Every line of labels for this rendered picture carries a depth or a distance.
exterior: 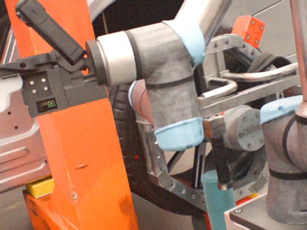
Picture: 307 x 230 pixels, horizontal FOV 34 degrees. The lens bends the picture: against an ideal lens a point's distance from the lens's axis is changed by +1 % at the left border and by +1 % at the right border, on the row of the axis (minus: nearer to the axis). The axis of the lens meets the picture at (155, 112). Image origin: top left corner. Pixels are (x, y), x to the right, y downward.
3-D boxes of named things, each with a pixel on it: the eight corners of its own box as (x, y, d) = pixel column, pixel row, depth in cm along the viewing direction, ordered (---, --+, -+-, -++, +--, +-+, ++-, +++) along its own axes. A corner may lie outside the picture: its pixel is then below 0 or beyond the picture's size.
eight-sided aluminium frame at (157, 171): (284, 170, 184) (262, 23, 172) (297, 173, 179) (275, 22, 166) (158, 226, 160) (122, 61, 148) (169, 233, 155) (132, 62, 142)
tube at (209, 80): (212, 86, 157) (207, 53, 155) (253, 90, 141) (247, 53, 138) (166, 102, 150) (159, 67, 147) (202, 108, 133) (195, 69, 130)
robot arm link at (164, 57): (212, 71, 73) (202, 13, 71) (141, 90, 71) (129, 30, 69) (194, 67, 81) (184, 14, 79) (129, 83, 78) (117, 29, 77)
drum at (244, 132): (231, 134, 171) (225, 95, 168) (275, 145, 152) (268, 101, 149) (198, 148, 165) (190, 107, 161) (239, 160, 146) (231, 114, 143)
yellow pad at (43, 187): (60, 177, 195) (56, 165, 194) (72, 185, 183) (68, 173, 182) (25, 190, 189) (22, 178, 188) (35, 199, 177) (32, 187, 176)
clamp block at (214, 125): (207, 128, 142) (204, 110, 141) (227, 132, 134) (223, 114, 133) (193, 133, 140) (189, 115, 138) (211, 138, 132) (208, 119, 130)
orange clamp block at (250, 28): (243, 49, 170) (251, 24, 171) (258, 49, 164) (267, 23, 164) (227, 41, 167) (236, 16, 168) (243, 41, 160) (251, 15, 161)
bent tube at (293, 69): (261, 70, 166) (256, 39, 164) (304, 73, 149) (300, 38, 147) (218, 84, 158) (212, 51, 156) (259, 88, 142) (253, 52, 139)
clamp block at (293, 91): (295, 96, 157) (293, 79, 155) (318, 98, 149) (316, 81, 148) (283, 100, 154) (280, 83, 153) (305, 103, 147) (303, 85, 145)
